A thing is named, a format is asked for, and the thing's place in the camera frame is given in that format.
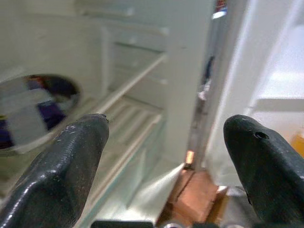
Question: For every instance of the orange drink bottle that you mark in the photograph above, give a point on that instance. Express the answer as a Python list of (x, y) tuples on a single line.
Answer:
[(298, 142)]

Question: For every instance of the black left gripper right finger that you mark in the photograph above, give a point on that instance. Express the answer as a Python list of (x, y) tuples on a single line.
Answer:
[(268, 171)]

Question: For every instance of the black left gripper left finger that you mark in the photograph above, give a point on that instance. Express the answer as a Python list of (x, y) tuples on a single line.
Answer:
[(59, 175)]

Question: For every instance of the glass fridge shelf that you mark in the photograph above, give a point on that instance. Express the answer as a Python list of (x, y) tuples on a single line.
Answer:
[(133, 80)]

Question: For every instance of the white fridge door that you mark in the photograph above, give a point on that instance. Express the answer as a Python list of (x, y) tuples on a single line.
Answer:
[(261, 59)]

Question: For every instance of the white crisper drawer cover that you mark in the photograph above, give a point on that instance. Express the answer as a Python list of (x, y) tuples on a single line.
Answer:
[(133, 133)]

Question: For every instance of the round metal bowl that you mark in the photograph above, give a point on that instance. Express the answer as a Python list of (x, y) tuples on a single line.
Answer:
[(28, 107)]

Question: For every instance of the grey fridge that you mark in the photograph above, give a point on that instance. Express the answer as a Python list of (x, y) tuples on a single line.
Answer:
[(185, 71)]

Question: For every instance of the orange brick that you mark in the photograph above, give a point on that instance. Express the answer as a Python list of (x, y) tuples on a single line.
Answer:
[(192, 197)]

